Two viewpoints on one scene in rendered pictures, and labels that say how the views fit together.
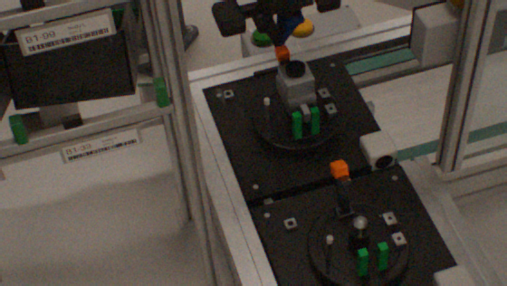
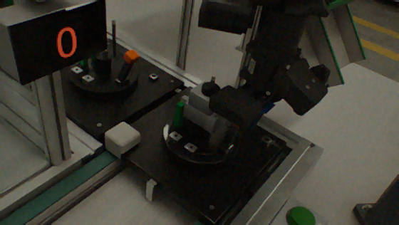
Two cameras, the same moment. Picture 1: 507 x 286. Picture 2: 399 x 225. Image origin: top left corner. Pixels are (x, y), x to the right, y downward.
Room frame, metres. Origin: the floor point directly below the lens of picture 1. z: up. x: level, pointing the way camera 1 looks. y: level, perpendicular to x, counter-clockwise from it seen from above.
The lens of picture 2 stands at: (1.18, -0.41, 1.43)
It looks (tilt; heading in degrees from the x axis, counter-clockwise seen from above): 41 degrees down; 135
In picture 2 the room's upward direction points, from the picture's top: 11 degrees clockwise
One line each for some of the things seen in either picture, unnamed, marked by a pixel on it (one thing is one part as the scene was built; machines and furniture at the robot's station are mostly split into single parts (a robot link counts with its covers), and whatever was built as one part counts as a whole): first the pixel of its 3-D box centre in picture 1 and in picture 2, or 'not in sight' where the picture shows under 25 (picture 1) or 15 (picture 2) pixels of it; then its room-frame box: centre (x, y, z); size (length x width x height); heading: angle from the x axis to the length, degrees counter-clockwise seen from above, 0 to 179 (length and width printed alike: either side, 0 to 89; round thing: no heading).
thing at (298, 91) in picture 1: (298, 87); (203, 100); (0.85, -0.07, 1.06); 0.08 x 0.04 x 0.07; 14
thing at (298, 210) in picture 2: (263, 37); (301, 220); (1.07, -0.03, 0.96); 0.04 x 0.04 x 0.02
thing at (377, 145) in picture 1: (377, 150); (122, 140); (0.79, -0.19, 0.97); 0.05 x 0.05 x 0.04; 14
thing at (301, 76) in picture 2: not in sight; (302, 82); (0.98, -0.03, 1.17); 0.07 x 0.07 x 0.06; 15
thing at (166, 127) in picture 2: (296, 118); (200, 137); (0.86, -0.07, 0.98); 0.14 x 0.14 x 0.02
